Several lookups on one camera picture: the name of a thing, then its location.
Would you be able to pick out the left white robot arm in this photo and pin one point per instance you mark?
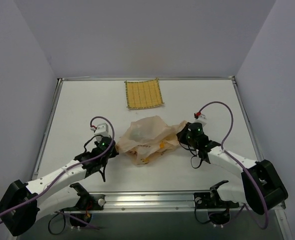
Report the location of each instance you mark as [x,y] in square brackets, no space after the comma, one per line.
[24,203]

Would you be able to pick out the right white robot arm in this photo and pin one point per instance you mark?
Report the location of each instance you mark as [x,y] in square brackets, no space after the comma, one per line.
[260,181]

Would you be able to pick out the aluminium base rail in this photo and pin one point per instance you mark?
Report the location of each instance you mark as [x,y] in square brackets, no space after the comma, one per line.
[149,202]

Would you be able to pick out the translucent banana print plastic bag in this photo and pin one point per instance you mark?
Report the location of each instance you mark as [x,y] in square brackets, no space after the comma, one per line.
[148,139]

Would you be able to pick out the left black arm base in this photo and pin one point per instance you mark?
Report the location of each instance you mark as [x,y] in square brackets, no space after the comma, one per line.
[87,202]

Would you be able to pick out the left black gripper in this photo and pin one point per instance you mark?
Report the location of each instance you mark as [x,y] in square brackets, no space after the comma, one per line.
[112,149]

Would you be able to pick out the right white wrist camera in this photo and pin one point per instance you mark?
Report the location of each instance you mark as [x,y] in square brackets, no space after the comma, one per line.
[200,118]

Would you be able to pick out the yellow woven mat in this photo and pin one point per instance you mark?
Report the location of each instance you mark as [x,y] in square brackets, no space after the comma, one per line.
[142,95]

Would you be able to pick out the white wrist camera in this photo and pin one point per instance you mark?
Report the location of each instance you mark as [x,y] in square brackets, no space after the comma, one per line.
[200,118]
[101,129]

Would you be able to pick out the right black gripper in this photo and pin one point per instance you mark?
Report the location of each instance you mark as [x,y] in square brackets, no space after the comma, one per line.
[183,135]

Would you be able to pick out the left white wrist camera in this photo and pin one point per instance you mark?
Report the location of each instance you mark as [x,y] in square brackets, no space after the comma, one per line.
[101,129]

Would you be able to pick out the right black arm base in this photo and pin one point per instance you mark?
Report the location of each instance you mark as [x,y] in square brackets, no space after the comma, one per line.
[220,209]

